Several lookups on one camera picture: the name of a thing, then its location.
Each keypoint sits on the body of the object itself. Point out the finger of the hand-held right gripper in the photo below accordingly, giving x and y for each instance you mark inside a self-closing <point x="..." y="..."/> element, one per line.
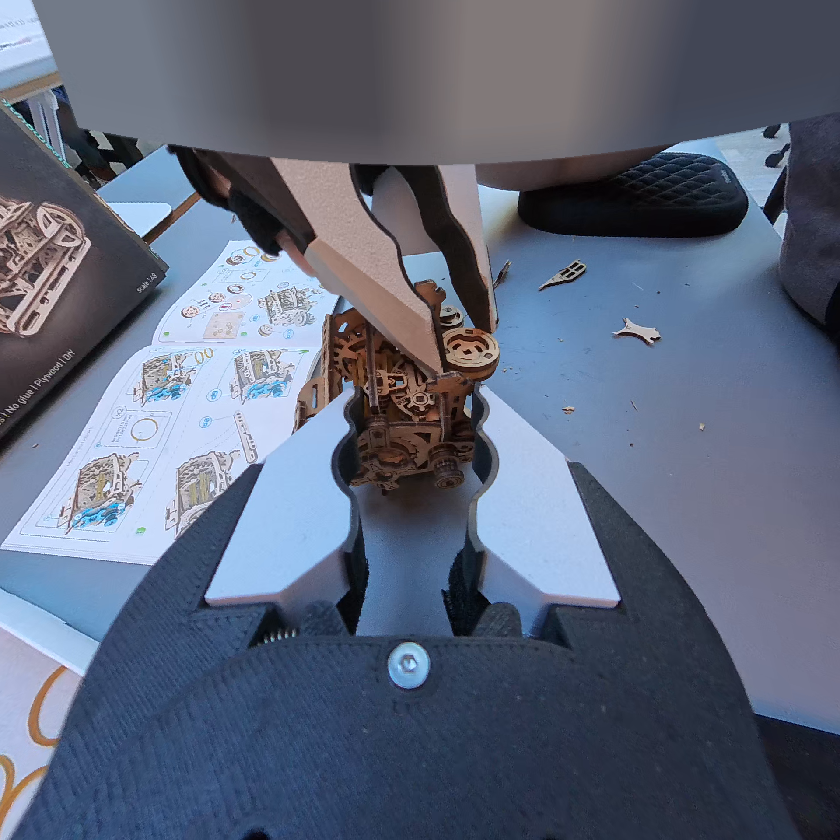
<point x="354" y="262"/>
<point x="474" y="223"/>

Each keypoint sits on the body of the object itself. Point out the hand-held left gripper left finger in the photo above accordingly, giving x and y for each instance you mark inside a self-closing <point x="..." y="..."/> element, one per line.
<point x="275" y="525"/>

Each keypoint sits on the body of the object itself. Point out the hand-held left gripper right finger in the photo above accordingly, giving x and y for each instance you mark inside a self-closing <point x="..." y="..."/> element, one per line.
<point x="544" y="525"/>

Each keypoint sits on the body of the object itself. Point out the round wooden wheel part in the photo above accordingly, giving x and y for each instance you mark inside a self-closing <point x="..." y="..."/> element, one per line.
<point x="469" y="351"/>

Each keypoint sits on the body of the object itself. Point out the wooden mechanical model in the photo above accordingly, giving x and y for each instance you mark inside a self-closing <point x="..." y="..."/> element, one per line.
<point x="394" y="420"/>

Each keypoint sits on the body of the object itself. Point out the person's right forearm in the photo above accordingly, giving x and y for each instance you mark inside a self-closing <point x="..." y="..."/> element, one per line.
<point x="558" y="177"/>

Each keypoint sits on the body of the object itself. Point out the black model kit box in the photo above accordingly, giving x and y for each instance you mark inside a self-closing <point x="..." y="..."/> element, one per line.
<point x="111" y="216"/>

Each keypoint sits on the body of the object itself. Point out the person's right hand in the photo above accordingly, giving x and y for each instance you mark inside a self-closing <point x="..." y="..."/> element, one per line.
<point x="295" y="253"/>

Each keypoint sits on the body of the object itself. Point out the small brown wood scrap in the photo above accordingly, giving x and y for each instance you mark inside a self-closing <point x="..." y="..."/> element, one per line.
<point x="502" y="274"/>

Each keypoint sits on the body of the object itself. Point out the wooden lattice sliver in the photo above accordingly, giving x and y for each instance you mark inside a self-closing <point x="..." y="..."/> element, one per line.
<point x="565" y="272"/>

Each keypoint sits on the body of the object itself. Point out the white rounded pad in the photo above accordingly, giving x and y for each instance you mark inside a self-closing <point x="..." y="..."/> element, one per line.
<point x="141" y="220"/>

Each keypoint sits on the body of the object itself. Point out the black quilted cushion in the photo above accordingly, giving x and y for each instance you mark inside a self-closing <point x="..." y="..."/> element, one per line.
<point x="630" y="197"/>

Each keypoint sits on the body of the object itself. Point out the illustrated instruction booklet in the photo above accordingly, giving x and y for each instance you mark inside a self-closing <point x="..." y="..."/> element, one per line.
<point x="197" y="341"/>

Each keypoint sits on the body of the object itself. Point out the star-shaped wooden scrap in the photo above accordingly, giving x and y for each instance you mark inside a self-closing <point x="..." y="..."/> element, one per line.
<point x="638" y="331"/>

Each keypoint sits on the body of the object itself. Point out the white cardboard tray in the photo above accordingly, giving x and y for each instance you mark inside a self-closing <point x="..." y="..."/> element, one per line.
<point x="39" y="630"/>

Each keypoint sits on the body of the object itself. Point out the white printed sheet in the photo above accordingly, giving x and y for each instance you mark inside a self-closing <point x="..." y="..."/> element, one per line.
<point x="16" y="59"/>

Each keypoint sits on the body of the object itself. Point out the group of yellow rubber bands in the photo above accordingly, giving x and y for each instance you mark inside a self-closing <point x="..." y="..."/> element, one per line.
<point x="34" y="712"/>

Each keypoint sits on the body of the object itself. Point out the dark grey cloth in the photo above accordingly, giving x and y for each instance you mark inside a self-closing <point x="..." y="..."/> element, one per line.
<point x="814" y="229"/>

